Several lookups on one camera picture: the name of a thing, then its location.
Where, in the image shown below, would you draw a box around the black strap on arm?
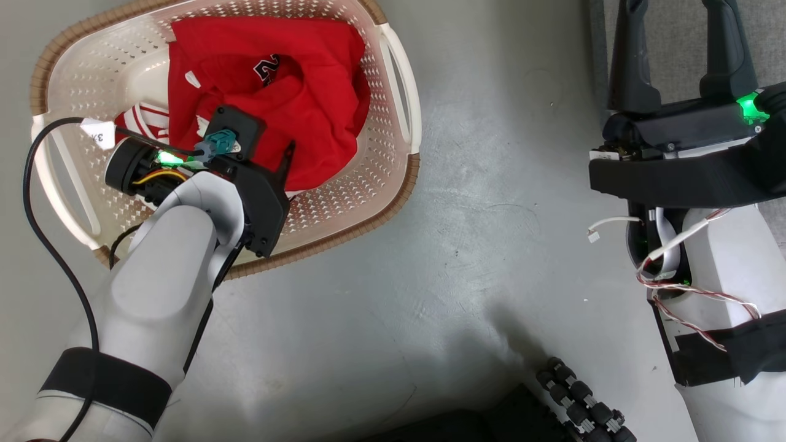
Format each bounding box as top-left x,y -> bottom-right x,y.
39,347 -> 173,428
650,307 -> 786,387

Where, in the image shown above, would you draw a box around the thin black camera cable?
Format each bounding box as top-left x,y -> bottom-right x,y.
23,117 -> 209,442

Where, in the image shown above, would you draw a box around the teal cable connector plug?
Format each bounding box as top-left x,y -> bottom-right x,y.
194,129 -> 237,164

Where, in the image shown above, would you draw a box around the red and white twisted wires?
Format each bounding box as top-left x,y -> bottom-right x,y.
635,207 -> 763,352

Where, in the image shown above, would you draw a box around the black roller wheel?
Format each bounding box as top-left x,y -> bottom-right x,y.
536,356 -> 637,442

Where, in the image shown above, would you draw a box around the black strap on right arm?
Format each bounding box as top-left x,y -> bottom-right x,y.
650,307 -> 786,387

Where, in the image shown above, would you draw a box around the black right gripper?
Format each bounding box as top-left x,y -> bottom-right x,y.
589,0 -> 786,209

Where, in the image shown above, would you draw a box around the red basketball jersey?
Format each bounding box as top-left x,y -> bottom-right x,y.
115,17 -> 372,192

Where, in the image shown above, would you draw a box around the white paper cable tag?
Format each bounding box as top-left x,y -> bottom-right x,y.
80,118 -> 117,151

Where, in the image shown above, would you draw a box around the white wire with small plug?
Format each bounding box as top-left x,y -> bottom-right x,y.
586,215 -> 643,244

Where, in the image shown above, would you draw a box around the cream laundry basket brown rim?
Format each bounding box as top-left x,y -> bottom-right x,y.
29,0 -> 422,282

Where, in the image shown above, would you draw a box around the black strap on left arm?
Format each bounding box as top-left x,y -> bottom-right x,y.
39,347 -> 173,428

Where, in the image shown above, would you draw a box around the grey fabric sofa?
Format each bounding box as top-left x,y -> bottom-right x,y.
588,0 -> 786,249

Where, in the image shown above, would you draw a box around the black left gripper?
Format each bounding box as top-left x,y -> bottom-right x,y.
104,138 -> 297,258

